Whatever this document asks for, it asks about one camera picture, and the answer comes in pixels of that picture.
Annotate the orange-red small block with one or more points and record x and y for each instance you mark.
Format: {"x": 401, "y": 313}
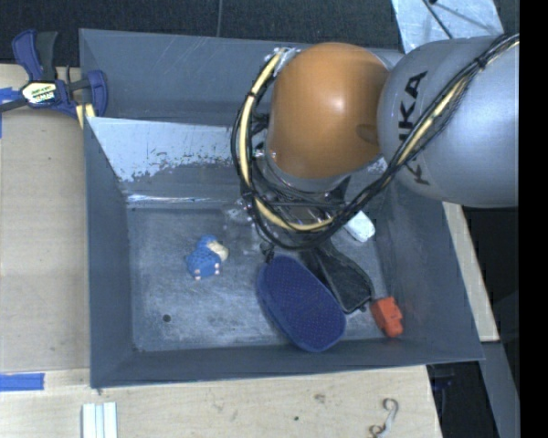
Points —
{"x": 387, "y": 316}

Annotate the blue oval dotted brush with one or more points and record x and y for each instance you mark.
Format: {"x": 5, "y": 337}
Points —
{"x": 301, "y": 304}

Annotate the black flat pad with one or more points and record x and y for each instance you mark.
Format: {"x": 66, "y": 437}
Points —
{"x": 349, "y": 281}

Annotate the white small plastic piece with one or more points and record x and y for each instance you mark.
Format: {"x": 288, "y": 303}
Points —
{"x": 361, "y": 227}

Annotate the blue toy animal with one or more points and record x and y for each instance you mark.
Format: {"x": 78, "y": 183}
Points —
{"x": 203, "y": 259}

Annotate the grey metal bin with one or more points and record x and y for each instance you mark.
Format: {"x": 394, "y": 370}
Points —
{"x": 173, "y": 299}

